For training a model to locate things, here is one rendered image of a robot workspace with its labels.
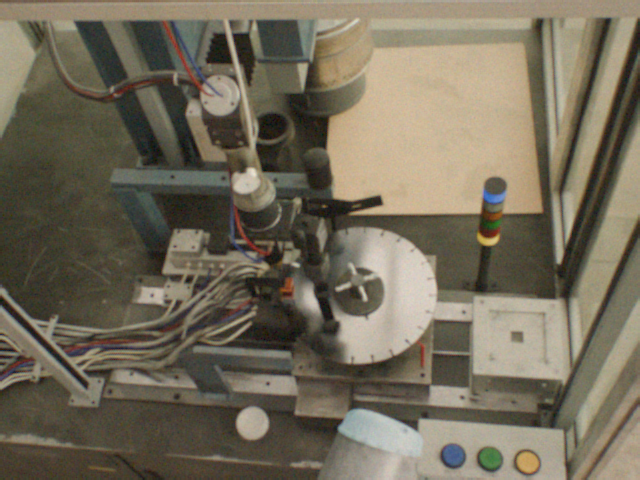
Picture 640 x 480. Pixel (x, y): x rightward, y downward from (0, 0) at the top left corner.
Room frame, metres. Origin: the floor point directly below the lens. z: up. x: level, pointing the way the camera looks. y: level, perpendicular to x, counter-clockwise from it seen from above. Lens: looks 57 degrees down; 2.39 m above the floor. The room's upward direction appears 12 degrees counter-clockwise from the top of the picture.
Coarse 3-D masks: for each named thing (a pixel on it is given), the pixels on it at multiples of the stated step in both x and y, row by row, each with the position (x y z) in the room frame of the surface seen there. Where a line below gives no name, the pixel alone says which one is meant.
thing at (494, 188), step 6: (486, 180) 0.84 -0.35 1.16; (492, 180) 0.84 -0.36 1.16; (498, 180) 0.84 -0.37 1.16; (504, 180) 0.84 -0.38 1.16; (486, 186) 0.83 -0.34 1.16; (492, 186) 0.83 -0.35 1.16; (498, 186) 0.83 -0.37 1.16; (504, 186) 0.82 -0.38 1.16; (486, 192) 0.82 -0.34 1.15; (492, 192) 0.81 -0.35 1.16; (498, 192) 0.81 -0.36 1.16; (504, 192) 0.81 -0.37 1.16; (486, 198) 0.82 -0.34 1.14; (492, 198) 0.81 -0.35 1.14; (498, 198) 0.81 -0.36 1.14; (504, 198) 0.81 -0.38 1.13
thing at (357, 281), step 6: (348, 264) 0.82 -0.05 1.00; (354, 270) 0.80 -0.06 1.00; (354, 276) 0.78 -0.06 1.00; (360, 276) 0.78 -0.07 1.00; (366, 276) 0.78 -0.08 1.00; (372, 276) 0.78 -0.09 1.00; (378, 276) 0.78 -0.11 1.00; (354, 282) 0.77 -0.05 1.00; (360, 282) 0.77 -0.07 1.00; (336, 288) 0.77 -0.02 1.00; (342, 288) 0.76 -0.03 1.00; (354, 288) 0.76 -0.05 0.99; (360, 288) 0.75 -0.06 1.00; (360, 294) 0.74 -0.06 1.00; (366, 300) 0.73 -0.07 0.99
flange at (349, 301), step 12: (348, 276) 0.81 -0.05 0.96; (348, 288) 0.77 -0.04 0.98; (372, 288) 0.77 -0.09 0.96; (384, 288) 0.76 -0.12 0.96; (336, 300) 0.76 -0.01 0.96; (348, 300) 0.75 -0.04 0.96; (360, 300) 0.75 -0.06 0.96; (372, 300) 0.74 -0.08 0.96; (348, 312) 0.73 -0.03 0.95; (360, 312) 0.72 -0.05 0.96
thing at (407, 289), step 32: (352, 256) 0.86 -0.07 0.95; (384, 256) 0.85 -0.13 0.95; (416, 256) 0.83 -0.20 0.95; (416, 288) 0.75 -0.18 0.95; (288, 320) 0.74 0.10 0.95; (320, 320) 0.73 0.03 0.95; (352, 320) 0.71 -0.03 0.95; (384, 320) 0.69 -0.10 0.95; (416, 320) 0.68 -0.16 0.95; (320, 352) 0.65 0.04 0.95; (352, 352) 0.64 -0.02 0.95; (384, 352) 0.62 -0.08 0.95
